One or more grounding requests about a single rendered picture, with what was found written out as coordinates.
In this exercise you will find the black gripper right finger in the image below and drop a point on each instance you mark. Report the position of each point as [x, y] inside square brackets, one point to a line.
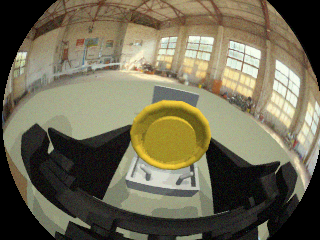
[232, 176]

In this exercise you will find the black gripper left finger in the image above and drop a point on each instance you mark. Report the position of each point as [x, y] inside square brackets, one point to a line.
[95, 158]

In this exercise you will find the grey dish rack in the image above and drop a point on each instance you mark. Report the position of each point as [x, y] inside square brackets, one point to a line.
[145, 178]

